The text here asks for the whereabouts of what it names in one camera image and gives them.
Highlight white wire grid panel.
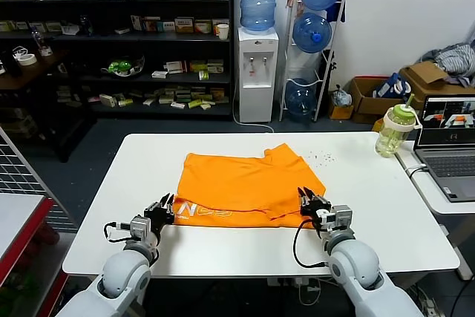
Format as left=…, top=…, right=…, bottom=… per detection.
left=0, top=125, right=79, bottom=231

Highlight scattered dark crumbs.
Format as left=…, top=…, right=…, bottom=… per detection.
left=306, top=150, right=337, bottom=164

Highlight white metal jug rack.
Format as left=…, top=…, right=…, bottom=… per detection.
left=278, top=0, right=346, bottom=123

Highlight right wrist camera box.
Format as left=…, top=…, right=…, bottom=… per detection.
left=319, top=204, right=353, bottom=232

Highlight black shelving unit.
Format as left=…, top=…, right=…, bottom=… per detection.
left=0, top=0, right=235, bottom=121

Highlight white red medicine box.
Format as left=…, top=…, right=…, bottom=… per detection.
left=165, top=60, right=189, bottom=74

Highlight white side desk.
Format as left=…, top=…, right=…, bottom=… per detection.
left=393, top=141, right=475, bottom=281

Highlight white dispenser power cord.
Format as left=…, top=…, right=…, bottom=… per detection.
left=232, top=82, right=276, bottom=134

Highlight red cart white top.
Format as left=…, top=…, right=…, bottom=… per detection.
left=0, top=192, right=75, bottom=317

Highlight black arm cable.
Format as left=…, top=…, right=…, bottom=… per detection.
left=102, top=221, right=131, bottom=244
left=292, top=218, right=332, bottom=269

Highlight white floor power strip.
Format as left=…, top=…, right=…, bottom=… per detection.
left=422, top=295, right=438, bottom=315

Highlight brown wooden table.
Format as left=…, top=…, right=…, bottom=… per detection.
left=0, top=48, right=73, bottom=91

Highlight white water dispenser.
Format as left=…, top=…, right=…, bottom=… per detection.
left=237, top=26, right=279, bottom=123

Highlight black pole with knobs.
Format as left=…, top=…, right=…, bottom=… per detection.
left=319, top=50, right=338, bottom=85

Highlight open cardboard box red rim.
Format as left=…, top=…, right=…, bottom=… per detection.
left=348, top=76, right=409, bottom=125

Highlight green lid drinking bottle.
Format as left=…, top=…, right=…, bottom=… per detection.
left=374, top=93, right=423, bottom=160

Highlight cream green box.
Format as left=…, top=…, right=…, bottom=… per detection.
left=174, top=17, right=195, bottom=33

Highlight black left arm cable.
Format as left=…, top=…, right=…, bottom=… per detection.
left=102, top=221, right=131, bottom=244

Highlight small yellow cardboard box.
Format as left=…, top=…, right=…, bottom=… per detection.
left=328, top=103, right=354, bottom=121

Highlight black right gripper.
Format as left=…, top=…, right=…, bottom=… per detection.
left=297, top=186, right=333, bottom=229

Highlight green white bowl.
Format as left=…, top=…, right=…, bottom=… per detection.
left=99, top=54, right=146, bottom=79

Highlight grey laptop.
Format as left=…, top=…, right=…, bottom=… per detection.
left=413, top=96, right=475, bottom=203

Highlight tied grey plastic bag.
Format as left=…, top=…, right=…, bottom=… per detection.
left=331, top=85, right=353, bottom=108

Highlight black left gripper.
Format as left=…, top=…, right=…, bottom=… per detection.
left=142, top=192, right=177, bottom=227

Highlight white power strip under table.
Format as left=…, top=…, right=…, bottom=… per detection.
left=266, top=278, right=322, bottom=292

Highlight orange t-shirt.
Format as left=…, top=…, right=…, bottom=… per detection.
left=173, top=142, right=327, bottom=229

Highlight white laptop cable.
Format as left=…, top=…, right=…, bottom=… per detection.
left=404, top=163, right=428, bottom=177

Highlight blue water jug upright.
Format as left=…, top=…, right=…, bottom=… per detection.
left=240, top=0, right=279, bottom=33

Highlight dark blue bottle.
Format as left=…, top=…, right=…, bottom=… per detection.
left=79, top=15, right=94, bottom=37

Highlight pile of grey clothes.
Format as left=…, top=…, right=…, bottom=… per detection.
left=421, top=44, right=475, bottom=88

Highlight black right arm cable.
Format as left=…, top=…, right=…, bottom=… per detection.
left=292, top=218, right=332, bottom=269

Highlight white work table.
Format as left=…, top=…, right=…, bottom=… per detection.
left=62, top=132, right=461, bottom=317

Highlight blue bag white handles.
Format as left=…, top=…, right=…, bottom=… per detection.
left=373, top=73, right=413, bottom=101

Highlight small clear water bottle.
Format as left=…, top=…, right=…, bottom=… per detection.
left=31, top=25, right=44, bottom=50

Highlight large brown cardboard box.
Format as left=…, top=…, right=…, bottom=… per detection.
left=399, top=61, right=475, bottom=112

